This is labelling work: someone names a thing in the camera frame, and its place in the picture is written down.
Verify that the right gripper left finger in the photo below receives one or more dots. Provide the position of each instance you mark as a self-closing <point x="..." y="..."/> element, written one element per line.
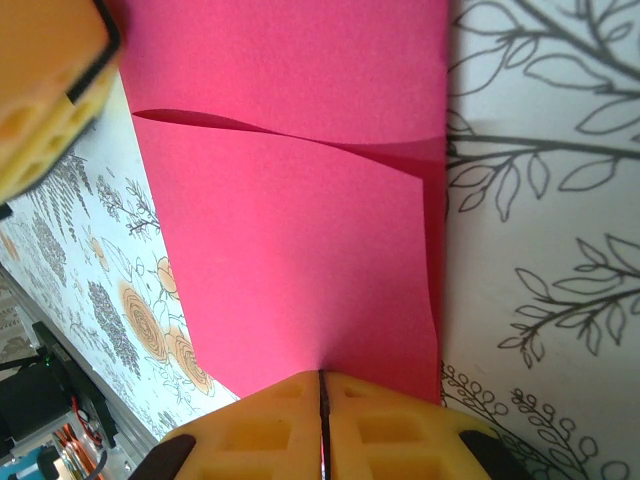
<point x="260" y="435"/>

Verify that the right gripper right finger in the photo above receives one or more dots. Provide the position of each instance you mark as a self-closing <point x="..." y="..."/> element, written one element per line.
<point x="400" y="440"/>

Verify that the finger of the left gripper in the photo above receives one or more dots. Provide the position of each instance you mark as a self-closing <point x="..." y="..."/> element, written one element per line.
<point x="40" y="75"/>

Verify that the pink square paper sheet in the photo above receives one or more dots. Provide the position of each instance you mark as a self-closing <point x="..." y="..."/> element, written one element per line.
<point x="300" y="225"/>

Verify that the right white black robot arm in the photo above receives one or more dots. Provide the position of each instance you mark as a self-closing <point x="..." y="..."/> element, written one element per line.
<point x="40" y="380"/>

